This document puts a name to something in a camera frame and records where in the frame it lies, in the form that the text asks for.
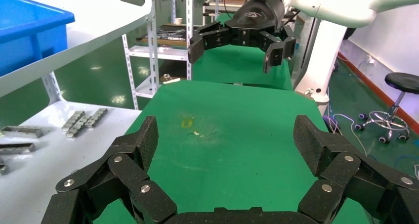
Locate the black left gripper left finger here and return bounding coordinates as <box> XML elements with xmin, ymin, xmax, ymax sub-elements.
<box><xmin>41</xmin><ymin>115</ymin><xmax>177</xmax><ymax>224</ymax></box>

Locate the grey chain link pieces right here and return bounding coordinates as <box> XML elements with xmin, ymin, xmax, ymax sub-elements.
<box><xmin>84</xmin><ymin>108</ymin><xmax>109</xmax><ymax>129</ymax></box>

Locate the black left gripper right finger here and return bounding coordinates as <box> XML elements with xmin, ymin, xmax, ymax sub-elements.
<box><xmin>293</xmin><ymin>114</ymin><xmax>419</xmax><ymax>224</ymax></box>

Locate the white metal shelf rack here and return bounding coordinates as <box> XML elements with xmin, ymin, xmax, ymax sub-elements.
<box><xmin>0</xmin><ymin>0</ymin><xmax>161</xmax><ymax>224</ymax></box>

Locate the grey metal channel bar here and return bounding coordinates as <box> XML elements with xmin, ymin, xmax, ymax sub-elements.
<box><xmin>1</xmin><ymin>126</ymin><xmax>44</xmax><ymax>138</ymax></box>

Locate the grey notched metal strip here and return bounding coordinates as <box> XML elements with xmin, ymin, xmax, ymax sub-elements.
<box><xmin>61</xmin><ymin>110</ymin><xmax>86</xmax><ymax>132</ymax></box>

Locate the metal bars cluster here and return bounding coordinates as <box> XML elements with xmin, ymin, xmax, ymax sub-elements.
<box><xmin>65</xmin><ymin>116</ymin><xmax>92</xmax><ymax>138</ymax></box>

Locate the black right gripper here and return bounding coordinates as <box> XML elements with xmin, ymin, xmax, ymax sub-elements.
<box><xmin>187</xmin><ymin>0</ymin><xmax>297</xmax><ymax>74</ymax></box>

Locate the green covered table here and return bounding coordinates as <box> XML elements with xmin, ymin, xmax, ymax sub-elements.
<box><xmin>193</xmin><ymin>14</ymin><xmax>293</xmax><ymax>90</ymax></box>

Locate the white slotted storage rack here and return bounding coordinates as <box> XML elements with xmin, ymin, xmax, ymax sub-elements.
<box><xmin>123</xmin><ymin>0</ymin><xmax>197</xmax><ymax>100</ymax></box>

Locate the white robot torso column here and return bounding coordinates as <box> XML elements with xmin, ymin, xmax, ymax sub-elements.
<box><xmin>294</xmin><ymin>19</ymin><xmax>348</xmax><ymax>115</ymax></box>

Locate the black seat wheeled stool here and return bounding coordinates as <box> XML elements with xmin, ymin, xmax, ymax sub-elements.
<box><xmin>355</xmin><ymin>72</ymin><xmax>419</xmax><ymax>144</ymax></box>

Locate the blue plastic bin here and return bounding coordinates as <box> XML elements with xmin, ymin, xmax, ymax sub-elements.
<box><xmin>0</xmin><ymin>0</ymin><xmax>75</xmax><ymax>77</ymax></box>

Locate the grey metal brackets group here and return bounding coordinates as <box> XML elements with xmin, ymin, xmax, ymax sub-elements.
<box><xmin>0</xmin><ymin>142</ymin><xmax>36</xmax><ymax>155</ymax></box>

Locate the green table cloth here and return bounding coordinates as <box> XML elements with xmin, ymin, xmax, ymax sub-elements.
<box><xmin>93</xmin><ymin>80</ymin><xmax>371</xmax><ymax>224</ymax></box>

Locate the white floor cable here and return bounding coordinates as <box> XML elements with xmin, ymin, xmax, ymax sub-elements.
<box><xmin>327</xmin><ymin>112</ymin><xmax>368</xmax><ymax>158</ymax></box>

